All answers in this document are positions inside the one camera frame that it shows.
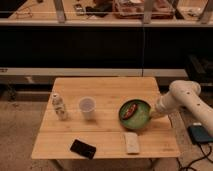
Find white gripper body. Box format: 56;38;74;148
150;96;173;119

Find green ceramic bowl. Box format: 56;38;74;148
118;99;151;130

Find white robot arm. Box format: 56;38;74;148
150;80;213;136

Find brown food in bowl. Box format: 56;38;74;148
123;104;138;120

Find folded beige cloth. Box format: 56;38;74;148
124;132;140;154

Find wooden folding table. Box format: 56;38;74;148
30;76;182;171

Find translucent plastic cup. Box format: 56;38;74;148
79;97;96;120

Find black smartphone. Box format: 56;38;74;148
70;139;96;159

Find red tray on shelf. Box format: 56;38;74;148
113;0;175;19

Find small white bottle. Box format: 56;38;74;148
52;93;68;121

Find black device on shelf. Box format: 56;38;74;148
86;3;112;17

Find eyeglasses on shelf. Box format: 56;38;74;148
15;9;33;19

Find black cable on floor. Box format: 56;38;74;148
175;142;213;171

